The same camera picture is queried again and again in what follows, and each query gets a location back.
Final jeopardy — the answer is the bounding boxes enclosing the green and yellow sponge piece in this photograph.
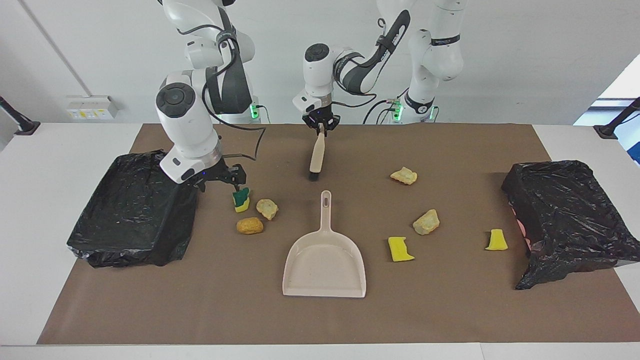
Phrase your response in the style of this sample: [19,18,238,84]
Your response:
[232,187,251,214]

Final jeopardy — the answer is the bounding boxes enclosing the beige hand brush black bristles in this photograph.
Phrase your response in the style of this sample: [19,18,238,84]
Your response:
[307,126,327,182]

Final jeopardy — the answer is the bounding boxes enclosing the pale round foam lump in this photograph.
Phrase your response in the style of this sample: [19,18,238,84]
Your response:
[256,198,279,221]

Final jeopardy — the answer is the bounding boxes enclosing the orange brown bread shaped lump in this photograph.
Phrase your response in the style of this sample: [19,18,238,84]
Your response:
[236,217,264,236]

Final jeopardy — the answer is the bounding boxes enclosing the yellowish foam lump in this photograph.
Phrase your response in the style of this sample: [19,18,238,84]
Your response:
[389,166,418,186]

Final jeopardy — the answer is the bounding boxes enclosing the beige plastic dustpan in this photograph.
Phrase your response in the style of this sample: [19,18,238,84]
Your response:
[282,190,367,299]

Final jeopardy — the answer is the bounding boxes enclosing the bulky greyish foam lump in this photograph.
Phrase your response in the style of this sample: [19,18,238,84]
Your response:
[412,208,441,236]

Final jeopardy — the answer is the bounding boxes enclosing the large notched yellow sponge piece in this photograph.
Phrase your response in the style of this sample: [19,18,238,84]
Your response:
[387,236,416,263]

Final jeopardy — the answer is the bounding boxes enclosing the small yellow sponge piece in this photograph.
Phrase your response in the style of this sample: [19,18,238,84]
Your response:
[484,228,509,251]

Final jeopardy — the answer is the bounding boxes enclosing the black bag lined pink bin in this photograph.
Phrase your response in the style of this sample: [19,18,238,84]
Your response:
[501,160,640,291]

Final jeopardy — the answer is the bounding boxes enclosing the brown paper table mat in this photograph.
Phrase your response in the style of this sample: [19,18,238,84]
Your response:
[36,123,640,346]

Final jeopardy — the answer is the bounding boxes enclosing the bright window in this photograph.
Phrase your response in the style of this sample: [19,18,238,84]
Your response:
[573,66,640,166]

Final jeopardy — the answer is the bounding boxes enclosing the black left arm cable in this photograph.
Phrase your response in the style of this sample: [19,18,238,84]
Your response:
[330,17,401,109]

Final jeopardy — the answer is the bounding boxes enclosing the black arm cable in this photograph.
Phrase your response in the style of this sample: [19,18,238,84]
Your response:
[175,10,267,162]
[330,17,401,109]

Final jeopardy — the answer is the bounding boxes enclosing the black left base cable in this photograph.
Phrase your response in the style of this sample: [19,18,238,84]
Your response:
[363,89,412,125]

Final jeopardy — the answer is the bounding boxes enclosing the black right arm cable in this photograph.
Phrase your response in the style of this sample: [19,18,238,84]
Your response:
[175,10,267,162]

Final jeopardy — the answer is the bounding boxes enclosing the white wall socket box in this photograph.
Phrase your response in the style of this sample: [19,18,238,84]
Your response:
[66,95,120,121]

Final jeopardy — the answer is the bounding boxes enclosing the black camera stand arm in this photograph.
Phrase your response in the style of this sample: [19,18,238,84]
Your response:
[593,97,640,140]
[0,96,41,136]

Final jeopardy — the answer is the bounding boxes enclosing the white wall cable conduit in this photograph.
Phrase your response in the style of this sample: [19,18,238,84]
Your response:
[19,0,95,98]

